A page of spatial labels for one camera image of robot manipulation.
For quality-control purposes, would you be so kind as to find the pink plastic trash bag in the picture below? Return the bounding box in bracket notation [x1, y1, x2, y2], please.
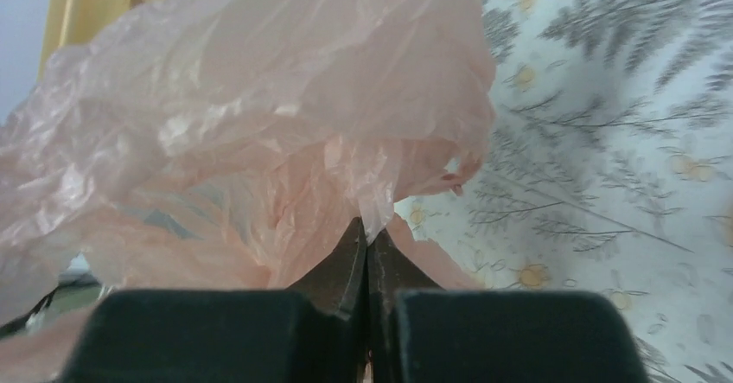
[0, 0, 498, 383]

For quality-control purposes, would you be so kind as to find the floral tablecloth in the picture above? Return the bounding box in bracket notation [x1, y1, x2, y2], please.
[396, 0, 732, 382]

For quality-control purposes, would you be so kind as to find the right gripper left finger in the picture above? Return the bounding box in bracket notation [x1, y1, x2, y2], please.
[59, 219, 367, 382]

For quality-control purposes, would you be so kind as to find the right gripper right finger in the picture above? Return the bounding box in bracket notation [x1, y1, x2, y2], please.
[366, 233, 647, 383]

